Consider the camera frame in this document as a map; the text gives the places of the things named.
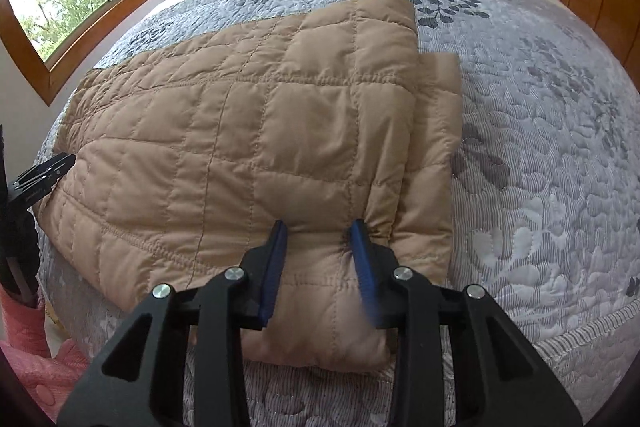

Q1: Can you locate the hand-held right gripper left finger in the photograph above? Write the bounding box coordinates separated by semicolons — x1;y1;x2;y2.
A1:
57;219;290;427

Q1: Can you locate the bed with grey quilt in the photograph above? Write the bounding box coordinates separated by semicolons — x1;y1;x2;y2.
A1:
30;0;640;427

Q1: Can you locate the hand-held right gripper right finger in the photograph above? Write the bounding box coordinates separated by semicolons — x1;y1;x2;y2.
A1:
348;218;583;427

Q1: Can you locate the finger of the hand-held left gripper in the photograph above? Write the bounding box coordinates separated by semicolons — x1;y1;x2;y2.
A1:
12;153;77;208

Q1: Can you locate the tan quilted coat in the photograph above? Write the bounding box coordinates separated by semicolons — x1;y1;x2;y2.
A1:
36;0;463;373

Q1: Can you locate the person's left forearm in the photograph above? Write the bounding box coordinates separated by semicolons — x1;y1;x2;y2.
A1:
0;287;93;427

